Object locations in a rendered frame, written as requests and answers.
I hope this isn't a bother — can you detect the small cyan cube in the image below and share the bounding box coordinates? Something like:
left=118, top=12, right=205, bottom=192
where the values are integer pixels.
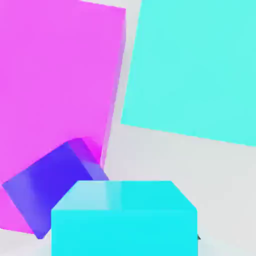
left=50, top=180, right=198, bottom=256

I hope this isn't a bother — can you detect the small blue cube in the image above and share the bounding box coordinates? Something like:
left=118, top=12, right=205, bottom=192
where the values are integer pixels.
left=1, top=137, right=110, bottom=240

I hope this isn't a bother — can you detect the large turquoise box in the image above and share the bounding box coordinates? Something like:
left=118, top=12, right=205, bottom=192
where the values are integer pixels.
left=120, top=0, right=256, bottom=148

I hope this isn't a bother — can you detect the large magenta box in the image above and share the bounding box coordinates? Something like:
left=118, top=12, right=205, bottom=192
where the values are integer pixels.
left=0, top=0, right=127, bottom=235

